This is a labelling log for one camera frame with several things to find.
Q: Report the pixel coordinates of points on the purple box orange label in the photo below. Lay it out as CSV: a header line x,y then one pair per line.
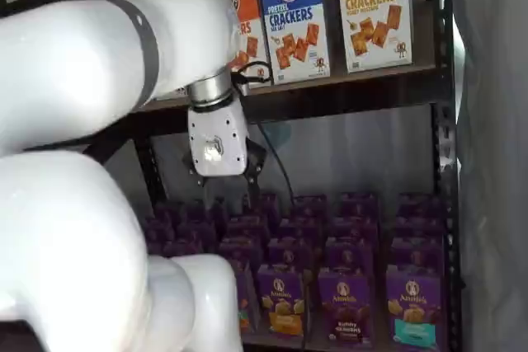
x,y
245,294

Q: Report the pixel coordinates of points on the wooden shelf board with cracker boxes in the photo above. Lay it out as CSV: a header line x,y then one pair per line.
x,y
338,75

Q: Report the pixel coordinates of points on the purple Annie's box teal patch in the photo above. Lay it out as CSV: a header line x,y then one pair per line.
x,y
414,306

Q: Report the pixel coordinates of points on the purple Annie's box brown patch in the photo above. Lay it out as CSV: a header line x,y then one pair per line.
x,y
344,306

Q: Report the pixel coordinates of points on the purple Annie's snack box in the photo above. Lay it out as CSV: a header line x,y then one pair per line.
x,y
185,247
299,228
247,226
288,253
418,230
416,259
356,205
198,232
158,236
241,249
420,205
352,228
350,255
169,214
270,205
309,207

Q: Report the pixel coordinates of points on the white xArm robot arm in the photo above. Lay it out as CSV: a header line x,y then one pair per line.
x,y
62,59

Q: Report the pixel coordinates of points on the orange cheddar pretzel crackers box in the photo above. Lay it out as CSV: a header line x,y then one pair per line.
x,y
251,38

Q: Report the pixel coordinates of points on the black metal shelf rack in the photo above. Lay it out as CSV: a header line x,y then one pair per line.
x,y
330,98

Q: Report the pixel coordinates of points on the purple Annie's box orange patch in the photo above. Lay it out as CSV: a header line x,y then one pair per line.
x,y
282,302

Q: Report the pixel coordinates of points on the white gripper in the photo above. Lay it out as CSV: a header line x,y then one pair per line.
x,y
214,137

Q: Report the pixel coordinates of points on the wooden shelf board with purple boxes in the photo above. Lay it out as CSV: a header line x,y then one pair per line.
x,y
272,341

